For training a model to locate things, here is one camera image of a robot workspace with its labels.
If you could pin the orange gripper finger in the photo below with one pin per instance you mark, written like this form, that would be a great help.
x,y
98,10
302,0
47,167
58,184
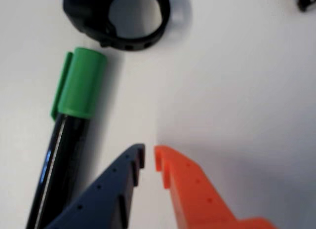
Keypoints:
x,y
197,202

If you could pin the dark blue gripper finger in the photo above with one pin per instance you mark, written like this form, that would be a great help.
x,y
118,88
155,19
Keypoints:
x,y
98,204

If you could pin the black marker with green cap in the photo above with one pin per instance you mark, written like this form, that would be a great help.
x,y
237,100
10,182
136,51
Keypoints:
x,y
81,83

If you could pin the black cylindrical battery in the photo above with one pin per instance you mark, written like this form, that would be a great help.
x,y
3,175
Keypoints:
x,y
306,3

